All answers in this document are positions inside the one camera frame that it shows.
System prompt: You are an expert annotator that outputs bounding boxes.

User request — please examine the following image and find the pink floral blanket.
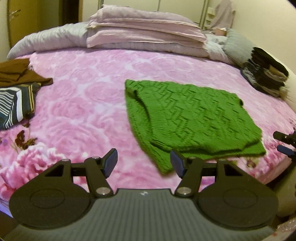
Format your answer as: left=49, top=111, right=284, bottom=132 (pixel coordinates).
left=0, top=50, right=296, bottom=202

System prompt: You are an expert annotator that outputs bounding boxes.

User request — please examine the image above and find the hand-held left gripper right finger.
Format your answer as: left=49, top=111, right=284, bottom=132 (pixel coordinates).
left=170, top=150, right=241, bottom=198

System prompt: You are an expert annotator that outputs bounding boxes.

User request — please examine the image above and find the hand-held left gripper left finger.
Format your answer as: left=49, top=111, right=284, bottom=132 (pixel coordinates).
left=46, top=148, right=118, bottom=198

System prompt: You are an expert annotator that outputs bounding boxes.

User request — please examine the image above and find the green knitted sweater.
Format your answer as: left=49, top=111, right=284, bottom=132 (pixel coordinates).
left=125, top=79, right=266, bottom=175

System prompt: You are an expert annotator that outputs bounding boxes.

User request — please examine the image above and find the yellow wooden door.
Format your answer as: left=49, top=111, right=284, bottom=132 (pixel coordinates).
left=6, top=0, right=38, bottom=48

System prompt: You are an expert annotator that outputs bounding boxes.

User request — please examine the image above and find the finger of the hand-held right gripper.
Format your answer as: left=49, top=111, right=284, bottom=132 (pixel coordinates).
left=273, top=130, right=296, bottom=146
left=277, top=145, right=296, bottom=163

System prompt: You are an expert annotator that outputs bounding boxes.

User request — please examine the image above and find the brown garment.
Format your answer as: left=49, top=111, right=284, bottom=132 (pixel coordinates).
left=0, top=58, right=53, bottom=89

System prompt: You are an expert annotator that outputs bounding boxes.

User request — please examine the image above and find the light grey crumpled cloth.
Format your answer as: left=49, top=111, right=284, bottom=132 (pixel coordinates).
left=205, top=34, right=234, bottom=65

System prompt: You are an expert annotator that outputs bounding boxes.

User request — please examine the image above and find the dark striped garment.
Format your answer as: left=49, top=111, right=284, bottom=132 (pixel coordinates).
left=0, top=82, right=42, bottom=130

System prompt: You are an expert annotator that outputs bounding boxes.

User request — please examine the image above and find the light grey quilt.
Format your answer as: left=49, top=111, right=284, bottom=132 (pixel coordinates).
left=7, top=22, right=93, bottom=59

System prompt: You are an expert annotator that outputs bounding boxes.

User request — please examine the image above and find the pink pillow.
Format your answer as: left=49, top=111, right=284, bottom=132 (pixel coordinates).
left=87, top=4, right=207, bottom=43
left=86, top=28, right=210, bottom=58

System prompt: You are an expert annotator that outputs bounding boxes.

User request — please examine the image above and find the pale mauve hanging garment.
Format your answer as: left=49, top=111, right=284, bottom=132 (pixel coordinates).
left=210, top=0, right=236, bottom=30

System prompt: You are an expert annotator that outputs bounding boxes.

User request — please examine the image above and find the stack of folded dark clothes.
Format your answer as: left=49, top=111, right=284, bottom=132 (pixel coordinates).
left=240, top=47, right=290, bottom=98

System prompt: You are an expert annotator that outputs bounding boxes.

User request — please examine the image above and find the grey knitted garment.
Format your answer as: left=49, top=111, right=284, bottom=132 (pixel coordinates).
left=224, top=29, right=258, bottom=67

